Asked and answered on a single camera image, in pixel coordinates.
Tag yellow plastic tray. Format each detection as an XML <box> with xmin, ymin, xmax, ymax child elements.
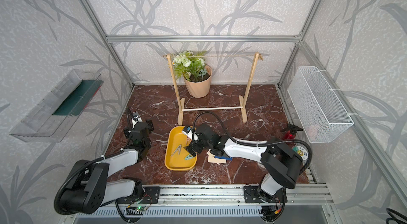
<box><xmin>164</xmin><ymin>126</ymin><xmax>197</xmax><ymax>171</ymax></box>

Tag white wire mesh basket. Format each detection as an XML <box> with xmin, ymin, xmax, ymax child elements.
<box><xmin>288</xmin><ymin>66</ymin><xmax>354</xmax><ymax>144</ymax></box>

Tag blue postcard white characters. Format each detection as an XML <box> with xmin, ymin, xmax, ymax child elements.
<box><xmin>214</xmin><ymin>156</ymin><xmax>233</xmax><ymax>161</ymax></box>

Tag teal clothespin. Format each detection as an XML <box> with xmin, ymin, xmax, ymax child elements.
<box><xmin>184</xmin><ymin>154</ymin><xmax>195</xmax><ymax>160</ymax></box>

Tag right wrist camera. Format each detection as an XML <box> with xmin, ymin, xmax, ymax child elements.
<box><xmin>182</xmin><ymin>126</ymin><xmax>195</xmax><ymax>141</ymax></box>

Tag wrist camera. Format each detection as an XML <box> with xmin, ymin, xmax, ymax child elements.
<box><xmin>128</xmin><ymin>112</ymin><xmax>143</xmax><ymax>129</ymax></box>
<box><xmin>182</xmin><ymin>126</ymin><xmax>195</xmax><ymax>141</ymax></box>

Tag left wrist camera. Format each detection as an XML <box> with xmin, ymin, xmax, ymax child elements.
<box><xmin>128</xmin><ymin>112</ymin><xmax>143</xmax><ymax>129</ymax></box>

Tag jute string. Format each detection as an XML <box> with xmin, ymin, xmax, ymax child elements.
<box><xmin>166</xmin><ymin>52</ymin><xmax>263</xmax><ymax>59</ymax></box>

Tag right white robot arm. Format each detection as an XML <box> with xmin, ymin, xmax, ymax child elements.
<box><xmin>182</xmin><ymin>111</ymin><xmax>313</xmax><ymax>202</ymax></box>

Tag cream postcard red characters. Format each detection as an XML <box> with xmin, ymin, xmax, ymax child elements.
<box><xmin>206</xmin><ymin>152</ymin><xmax>226</xmax><ymax>164</ymax></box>

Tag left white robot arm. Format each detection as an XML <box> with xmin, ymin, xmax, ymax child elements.
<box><xmin>54</xmin><ymin>109</ymin><xmax>154</xmax><ymax>215</ymax></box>

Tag wooden hanging rack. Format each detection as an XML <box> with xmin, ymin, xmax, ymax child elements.
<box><xmin>165</xmin><ymin>51</ymin><xmax>264</xmax><ymax>126</ymax></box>

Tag clear plastic wall shelf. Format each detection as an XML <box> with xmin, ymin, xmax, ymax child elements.
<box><xmin>10</xmin><ymin>69</ymin><xmax>104</xmax><ymax>142</ymax></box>

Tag potted green plant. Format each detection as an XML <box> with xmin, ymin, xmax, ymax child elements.
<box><xmin>172</xmin><ymin>50</ymin><xmax>212</xmax><ymax>98</ymax></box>

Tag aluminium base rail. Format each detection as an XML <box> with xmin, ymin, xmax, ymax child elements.
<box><xmin>143</xmin><ymin>184</ymin><xmax>334</xmax><ymax>207</ymax></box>

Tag green circuit board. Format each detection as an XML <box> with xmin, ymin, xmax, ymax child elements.
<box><xmin>126</xmin><ymin>205</ymin><xmax>151</xmax><ymax>216</ymax></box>

